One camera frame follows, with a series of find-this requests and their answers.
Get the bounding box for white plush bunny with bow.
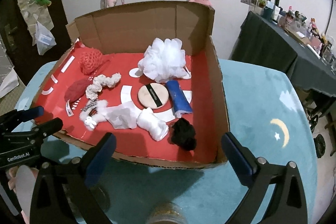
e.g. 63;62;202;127
79;100;108;131

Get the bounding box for red fuzzy cloth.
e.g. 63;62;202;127
64;79;91;103

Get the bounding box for white knotted rope toy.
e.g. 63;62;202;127
85;73;121;101

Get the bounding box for white sock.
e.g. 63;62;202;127
137;108;169;141

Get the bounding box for black scrunchie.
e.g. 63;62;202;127
170;118;197;151

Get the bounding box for red foam net sleeve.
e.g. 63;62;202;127
79;48;104;75

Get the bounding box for blue cloth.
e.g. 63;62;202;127
165;80;193;118

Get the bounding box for beige powder puff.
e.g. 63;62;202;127
138;83;169;109

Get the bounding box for white mesh bath pouf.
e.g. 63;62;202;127
138;38;191;83

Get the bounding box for white tissue cloth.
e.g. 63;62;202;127
105;101;138;130

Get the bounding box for person's left hand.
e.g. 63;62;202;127
8;165;39;223

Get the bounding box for dark wooden door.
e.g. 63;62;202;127
1;0;71;84

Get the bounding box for plastic bag on door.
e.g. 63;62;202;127
35;21;56;56

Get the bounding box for small jar yellow beads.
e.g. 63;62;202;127
145;202;188;224

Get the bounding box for red-lined cardboard box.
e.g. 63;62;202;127
32;1;230;169

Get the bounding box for dark green clothed table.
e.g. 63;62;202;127
231;11;336;97

